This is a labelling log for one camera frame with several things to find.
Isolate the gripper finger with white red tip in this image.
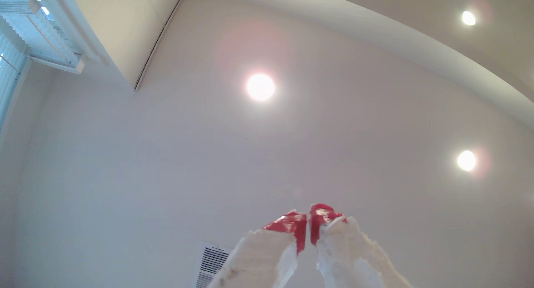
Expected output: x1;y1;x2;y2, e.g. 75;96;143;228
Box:
310;203;414;288
207;211;308;288

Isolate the white air vent grille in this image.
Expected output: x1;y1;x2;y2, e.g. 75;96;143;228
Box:
194;240;233;288

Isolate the white window blind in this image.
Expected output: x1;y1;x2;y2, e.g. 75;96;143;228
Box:
0;0;87;132

